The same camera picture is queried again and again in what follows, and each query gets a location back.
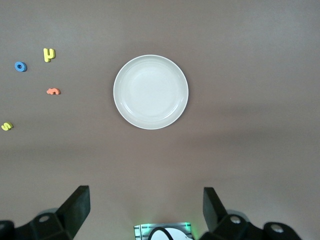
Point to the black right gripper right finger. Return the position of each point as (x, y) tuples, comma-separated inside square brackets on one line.
[(225, 227)]

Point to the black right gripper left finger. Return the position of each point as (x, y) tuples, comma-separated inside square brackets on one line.
[(65, 220)]

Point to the orange letter s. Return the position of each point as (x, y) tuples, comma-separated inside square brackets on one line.
[(53, 91)]

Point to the blue foam letter o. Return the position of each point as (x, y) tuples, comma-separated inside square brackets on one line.
[(16, 67)]

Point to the yellow foam letter h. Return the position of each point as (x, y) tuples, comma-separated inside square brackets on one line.
[(47, 55)]

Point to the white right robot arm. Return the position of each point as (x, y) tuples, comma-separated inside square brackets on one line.
[(178, 236)]

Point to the yellow foam letter s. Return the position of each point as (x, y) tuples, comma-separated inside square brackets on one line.
[(6, 126)]

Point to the beige round plate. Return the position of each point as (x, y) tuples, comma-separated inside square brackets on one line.
[(150, 92)]

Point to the brown table mat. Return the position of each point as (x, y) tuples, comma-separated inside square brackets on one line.
[(250, 75)]

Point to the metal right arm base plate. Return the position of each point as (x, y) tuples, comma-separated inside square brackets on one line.
[(139, 231)]

